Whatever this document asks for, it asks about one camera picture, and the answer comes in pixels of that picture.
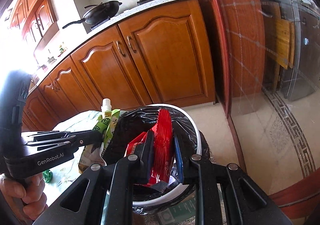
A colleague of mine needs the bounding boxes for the white bin with black bag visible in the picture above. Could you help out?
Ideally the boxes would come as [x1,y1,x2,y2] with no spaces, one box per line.
[103,104,212,216]

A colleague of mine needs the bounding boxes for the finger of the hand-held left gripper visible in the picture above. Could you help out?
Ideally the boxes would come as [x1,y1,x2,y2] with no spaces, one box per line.
[23,130,103,152]
[26,130,75,141]

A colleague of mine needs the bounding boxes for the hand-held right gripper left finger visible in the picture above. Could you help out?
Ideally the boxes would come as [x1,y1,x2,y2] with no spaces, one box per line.
[32,130,155,225]

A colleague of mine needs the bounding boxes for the grey appliance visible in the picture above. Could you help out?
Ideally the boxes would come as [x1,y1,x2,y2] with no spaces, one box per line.
[282,0,320,102]

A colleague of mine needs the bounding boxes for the black wok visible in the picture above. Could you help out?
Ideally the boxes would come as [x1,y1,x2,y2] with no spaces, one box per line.
[62,0,123,30]

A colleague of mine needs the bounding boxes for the row of condiment bottles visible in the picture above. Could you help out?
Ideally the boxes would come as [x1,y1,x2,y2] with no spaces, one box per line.
[57,42,70,54]

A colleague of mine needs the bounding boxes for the wooden folding chair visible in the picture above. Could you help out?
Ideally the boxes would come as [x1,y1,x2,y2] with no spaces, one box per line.
[261,2,297,91]

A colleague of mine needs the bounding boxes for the red snack packet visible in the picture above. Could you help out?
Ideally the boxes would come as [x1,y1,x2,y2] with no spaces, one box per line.
[124,109,177,188]

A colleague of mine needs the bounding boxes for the person's left hand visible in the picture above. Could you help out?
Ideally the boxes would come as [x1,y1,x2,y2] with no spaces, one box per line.
[0,169,49,223]

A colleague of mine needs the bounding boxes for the wooden wall cabinets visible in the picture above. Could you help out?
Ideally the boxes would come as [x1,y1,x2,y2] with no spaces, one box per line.
[7,0,66,49]

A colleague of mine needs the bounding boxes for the wooden base cabinets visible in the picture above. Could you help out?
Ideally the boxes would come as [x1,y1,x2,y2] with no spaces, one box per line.
[21,0,217,129]

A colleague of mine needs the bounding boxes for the light green floral tablecloth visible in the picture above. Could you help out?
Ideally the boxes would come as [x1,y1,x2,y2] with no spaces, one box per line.
[21,110,112,207]

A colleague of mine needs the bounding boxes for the green printed cardboard box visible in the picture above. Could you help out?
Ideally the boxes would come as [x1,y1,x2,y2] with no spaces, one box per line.
[156,194,198,225]

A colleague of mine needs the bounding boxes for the green drink pouch white spout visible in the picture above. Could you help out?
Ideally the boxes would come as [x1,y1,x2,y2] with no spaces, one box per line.
[78,98,121,174]

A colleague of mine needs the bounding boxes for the glass sliding door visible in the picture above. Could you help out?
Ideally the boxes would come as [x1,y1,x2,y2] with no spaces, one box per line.
[174,0,320,207]

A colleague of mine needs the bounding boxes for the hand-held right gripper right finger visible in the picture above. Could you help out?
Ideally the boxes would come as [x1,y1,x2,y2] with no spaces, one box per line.
[173,134,293,225]

